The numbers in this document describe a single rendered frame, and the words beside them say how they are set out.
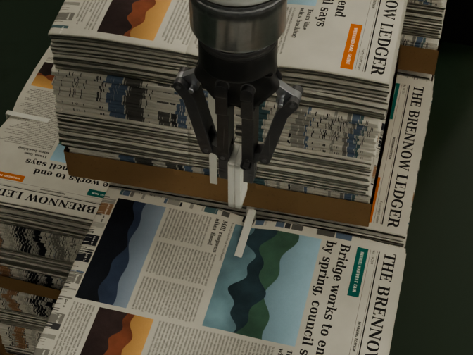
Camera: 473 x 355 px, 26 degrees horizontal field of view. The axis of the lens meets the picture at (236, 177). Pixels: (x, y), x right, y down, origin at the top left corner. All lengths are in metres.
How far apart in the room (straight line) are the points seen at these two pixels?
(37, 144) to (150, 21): 0.58
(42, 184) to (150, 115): 0.47
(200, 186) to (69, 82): 0.20
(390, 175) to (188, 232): 0.27
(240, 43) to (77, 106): 0.34
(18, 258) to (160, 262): 0.54
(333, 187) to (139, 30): 0.28
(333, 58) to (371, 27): 0.07
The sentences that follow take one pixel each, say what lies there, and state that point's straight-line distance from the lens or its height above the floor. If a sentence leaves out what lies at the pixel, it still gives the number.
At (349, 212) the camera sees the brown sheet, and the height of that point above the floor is 0.86.
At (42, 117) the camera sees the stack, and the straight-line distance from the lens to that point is 1.71.
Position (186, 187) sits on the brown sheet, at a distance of 1.24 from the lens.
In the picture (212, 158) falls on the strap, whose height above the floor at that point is 0.91.
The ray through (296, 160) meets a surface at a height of 0.93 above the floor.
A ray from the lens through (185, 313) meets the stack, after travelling 1.15.
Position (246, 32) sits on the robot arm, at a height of 1.19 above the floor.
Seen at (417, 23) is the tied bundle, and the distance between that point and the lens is 1.39.
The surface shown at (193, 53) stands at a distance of 1.09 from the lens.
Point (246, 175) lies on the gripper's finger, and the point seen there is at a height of 0.97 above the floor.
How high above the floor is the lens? 1.77
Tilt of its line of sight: 47 degrees down
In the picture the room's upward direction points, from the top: straight up
